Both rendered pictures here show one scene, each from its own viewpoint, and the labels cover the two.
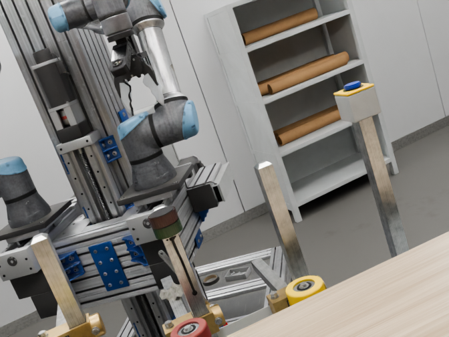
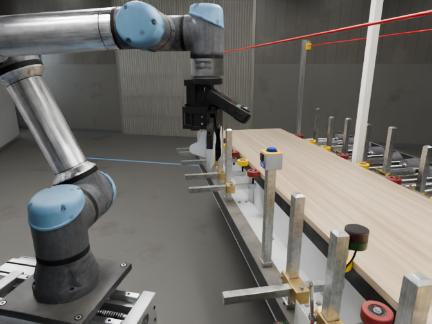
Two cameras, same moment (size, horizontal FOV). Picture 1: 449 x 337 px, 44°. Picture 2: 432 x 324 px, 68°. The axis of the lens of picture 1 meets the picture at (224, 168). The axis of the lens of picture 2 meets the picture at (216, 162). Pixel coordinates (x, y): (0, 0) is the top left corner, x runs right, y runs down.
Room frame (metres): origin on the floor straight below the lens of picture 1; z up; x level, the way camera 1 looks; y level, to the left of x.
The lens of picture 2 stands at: (1.47, 0.91, 1.54)
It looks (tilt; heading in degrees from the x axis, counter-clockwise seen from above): 16 degrees down; 270
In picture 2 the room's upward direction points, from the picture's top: straight up
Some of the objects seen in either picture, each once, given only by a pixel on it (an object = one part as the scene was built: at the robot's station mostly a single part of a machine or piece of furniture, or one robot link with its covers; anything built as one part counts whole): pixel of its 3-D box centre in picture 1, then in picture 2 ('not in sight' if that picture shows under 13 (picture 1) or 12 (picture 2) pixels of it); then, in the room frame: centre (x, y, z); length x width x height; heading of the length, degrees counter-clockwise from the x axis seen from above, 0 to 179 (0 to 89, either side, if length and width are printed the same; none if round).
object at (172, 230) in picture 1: (167, 227); (355, 241); (1.10, 0.15, 1.10); 0.06 x 0.06 x 0.02
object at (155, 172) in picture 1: (150, 167); (65, 264); (1.83, 0.23, 1.09); 0.15 x 0.15 x 0.10
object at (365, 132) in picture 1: (387, 203); (268, 218); (1.24, -0.34, 0.92); 0.05 x 0.04 x 0.45; 101
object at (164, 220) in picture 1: (163, 216); (356, 233); (1.10, 0.15, 1.13); 0.06 x 0.06 x 0.02
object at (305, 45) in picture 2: not in sight; (302, 95); (0.53, -2.56, 1.25); 0.09 x 0.08 x 1.10; 101
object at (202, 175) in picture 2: not in sight; (215, 175); (1.46, -1.26, 0.80); 0.43 x 0.03 x 0.04; 11
